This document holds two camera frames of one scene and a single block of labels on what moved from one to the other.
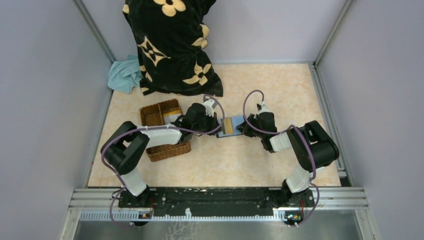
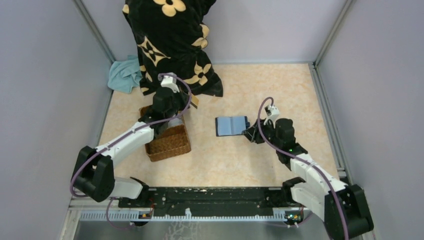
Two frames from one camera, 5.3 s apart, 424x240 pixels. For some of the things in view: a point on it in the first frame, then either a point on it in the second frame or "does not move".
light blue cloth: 124,75 does not move
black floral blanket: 170,36 does not move
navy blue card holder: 236,120 does not move
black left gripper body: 214,122 to 178,104
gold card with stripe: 227,126 to 195,101
